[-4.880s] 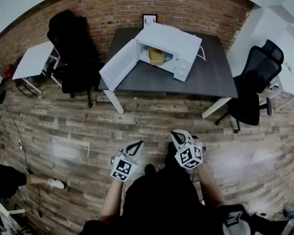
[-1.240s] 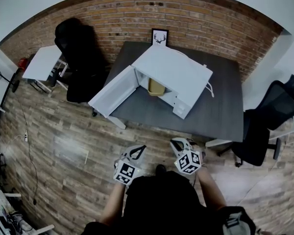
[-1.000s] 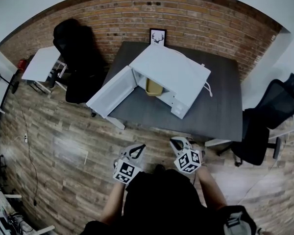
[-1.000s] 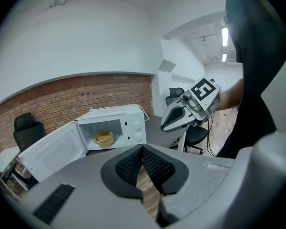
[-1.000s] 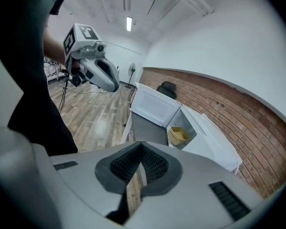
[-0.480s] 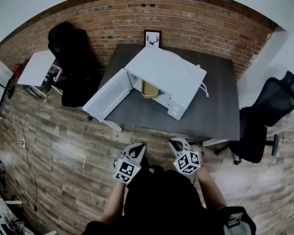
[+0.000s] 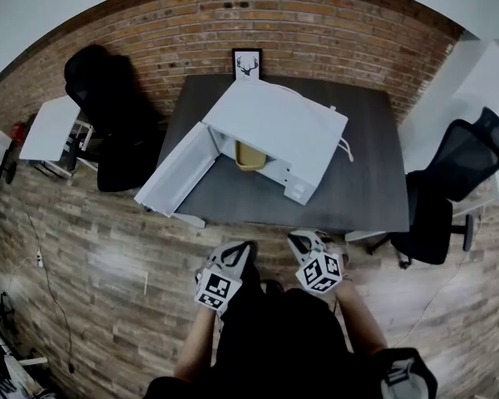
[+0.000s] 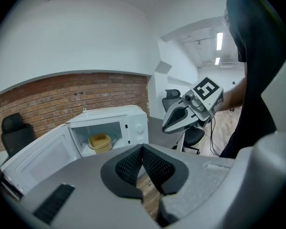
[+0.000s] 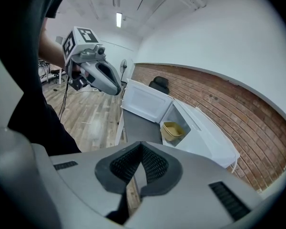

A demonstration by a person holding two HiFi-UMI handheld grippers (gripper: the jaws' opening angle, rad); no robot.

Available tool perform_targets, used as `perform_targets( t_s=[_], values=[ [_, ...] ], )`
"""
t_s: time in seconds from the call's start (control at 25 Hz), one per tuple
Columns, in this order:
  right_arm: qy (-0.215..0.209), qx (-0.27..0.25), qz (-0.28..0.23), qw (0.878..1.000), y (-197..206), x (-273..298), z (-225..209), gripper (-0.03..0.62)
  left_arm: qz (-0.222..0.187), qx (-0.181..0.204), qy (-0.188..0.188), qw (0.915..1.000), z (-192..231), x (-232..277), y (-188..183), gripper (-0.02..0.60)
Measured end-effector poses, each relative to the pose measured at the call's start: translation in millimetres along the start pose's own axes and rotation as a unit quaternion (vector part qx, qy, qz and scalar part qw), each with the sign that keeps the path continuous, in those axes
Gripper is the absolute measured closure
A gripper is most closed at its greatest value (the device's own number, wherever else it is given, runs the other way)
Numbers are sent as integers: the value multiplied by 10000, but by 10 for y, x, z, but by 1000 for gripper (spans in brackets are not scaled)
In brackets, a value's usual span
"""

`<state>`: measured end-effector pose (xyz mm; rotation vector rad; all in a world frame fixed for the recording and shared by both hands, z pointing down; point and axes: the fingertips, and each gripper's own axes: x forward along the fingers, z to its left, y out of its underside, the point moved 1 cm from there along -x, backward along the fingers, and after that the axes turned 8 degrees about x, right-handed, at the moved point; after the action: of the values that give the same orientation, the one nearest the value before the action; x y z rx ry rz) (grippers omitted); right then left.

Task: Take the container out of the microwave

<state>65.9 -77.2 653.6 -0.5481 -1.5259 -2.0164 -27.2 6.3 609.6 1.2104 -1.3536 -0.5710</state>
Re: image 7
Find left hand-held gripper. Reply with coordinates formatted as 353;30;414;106
193;240;257;312

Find person's right forearm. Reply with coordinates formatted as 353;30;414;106
334;280;390;357

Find white microwave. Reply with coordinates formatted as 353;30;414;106
133;79;350;219

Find black metal stand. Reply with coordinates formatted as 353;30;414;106
0;139;18;265

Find yellow container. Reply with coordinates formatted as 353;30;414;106
234;139;272;174

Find white cable loop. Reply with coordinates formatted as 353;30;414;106
338;137;356;163

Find black padded office chair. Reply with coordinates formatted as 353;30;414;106
63;44;168;194

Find framed deer picture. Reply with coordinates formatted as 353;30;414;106
231;47;264;82

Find person's black clothing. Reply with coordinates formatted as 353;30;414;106
143;243;400;399

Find black floor cable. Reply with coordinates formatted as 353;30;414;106
18;205;77;373

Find grey and black bag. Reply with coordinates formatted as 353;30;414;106
378;347;439;399

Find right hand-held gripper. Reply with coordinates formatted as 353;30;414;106
286;230;350;296

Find white floor cable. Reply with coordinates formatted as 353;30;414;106
393;214;484;347

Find small white table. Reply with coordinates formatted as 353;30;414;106
18;95;95;179

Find black mesh office chair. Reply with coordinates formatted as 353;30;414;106
365;106;499;270

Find white metal rack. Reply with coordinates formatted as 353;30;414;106
0;326;50;399

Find dark grey table white legs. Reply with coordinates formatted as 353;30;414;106
149;74;411;243

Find person's left forearm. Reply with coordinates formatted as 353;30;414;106
173;305;218;384

